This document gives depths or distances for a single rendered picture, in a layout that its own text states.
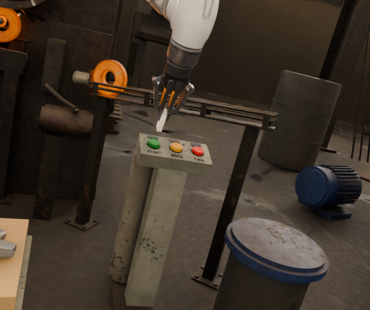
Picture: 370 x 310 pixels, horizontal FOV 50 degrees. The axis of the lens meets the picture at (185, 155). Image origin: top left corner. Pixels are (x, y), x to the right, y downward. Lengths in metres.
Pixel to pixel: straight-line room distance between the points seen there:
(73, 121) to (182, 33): 0.88
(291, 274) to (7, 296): 0.70
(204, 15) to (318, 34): 8.34
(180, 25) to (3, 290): 0.72
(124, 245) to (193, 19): 0.88
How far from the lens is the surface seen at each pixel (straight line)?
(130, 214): 1.49
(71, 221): 1.98
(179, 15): 1.06
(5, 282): 0.93
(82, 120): 1.80
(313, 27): 9.27
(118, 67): 1.73
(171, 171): 1.28
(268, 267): 1.15
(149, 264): 1.43
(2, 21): 1.93
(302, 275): 1.18
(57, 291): 1.56
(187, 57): 1.09
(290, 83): 3.89
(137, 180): 1.44
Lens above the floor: 0.94
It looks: 16 degrees down
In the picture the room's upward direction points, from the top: 14 degrees clockwise
